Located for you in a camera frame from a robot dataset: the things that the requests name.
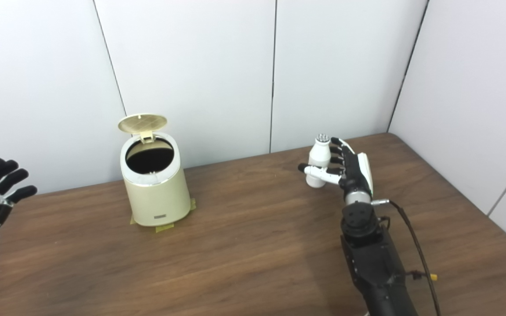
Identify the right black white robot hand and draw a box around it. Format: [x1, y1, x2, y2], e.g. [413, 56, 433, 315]
[298, 137, 374, 205]

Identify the small white plastic bottle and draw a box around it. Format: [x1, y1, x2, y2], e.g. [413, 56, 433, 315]
[306, 134, 332, 189]

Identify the cream cylindrical trash bin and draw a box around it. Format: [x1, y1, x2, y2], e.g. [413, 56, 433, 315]
[120, 133, 192, 227]

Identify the cream round bin lid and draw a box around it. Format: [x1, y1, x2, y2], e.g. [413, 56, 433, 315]
[118, 114, 168, 144]

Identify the yellow tape under bin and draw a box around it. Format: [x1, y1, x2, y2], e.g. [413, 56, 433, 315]
[129, 197, 196, 233]

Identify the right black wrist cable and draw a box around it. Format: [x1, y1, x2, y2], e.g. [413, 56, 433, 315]
[371, 198, 441, 316]

